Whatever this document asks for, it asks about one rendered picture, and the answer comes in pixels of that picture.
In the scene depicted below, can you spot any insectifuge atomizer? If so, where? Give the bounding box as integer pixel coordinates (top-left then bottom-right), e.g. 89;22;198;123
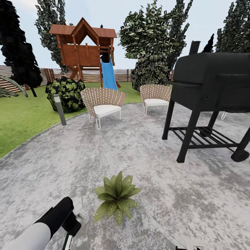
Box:
62;233;73;250

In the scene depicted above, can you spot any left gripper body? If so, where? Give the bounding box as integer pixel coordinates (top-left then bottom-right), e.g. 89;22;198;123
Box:
62;216;82;238

